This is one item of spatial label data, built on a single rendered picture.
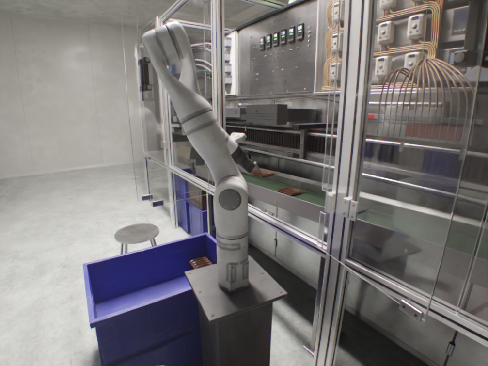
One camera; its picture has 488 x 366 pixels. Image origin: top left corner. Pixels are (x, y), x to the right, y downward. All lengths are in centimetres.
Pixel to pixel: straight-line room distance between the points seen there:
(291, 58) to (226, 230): 138
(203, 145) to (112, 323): 67
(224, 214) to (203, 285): 26
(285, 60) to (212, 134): 130
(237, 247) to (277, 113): 80
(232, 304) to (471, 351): 87
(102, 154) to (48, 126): 105
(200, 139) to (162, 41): 25
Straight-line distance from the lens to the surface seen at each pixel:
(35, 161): 590
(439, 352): 135
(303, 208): 112
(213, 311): 77
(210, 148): 70
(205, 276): 90
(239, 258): 77
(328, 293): 107
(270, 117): 139
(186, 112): 69
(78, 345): 161
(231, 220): 71
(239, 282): 82
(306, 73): 176
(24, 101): 585
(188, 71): 80
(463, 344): 129
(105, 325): 105
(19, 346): 176
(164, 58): 73
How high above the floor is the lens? 106
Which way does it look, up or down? 15 degrees down
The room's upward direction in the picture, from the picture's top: straight up
